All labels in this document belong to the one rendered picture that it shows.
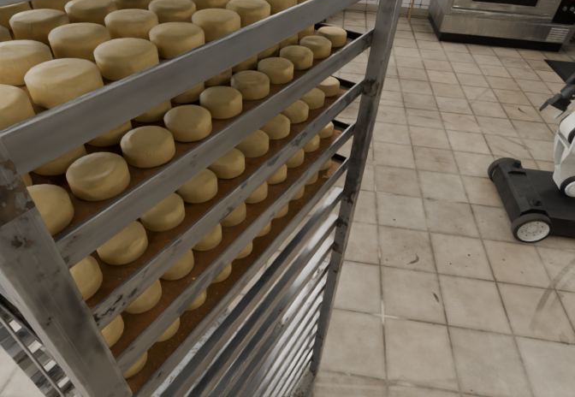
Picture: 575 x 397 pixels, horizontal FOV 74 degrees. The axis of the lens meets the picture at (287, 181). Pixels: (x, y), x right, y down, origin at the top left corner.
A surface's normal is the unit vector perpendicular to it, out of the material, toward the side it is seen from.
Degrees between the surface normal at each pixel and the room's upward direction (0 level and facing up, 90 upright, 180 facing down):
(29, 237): 90
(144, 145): 0
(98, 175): 0
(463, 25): 90
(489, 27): 90
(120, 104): 90
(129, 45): 0
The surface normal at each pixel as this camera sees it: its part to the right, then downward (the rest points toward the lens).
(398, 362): 0.05, -0.76
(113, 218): 0.84, 0.38
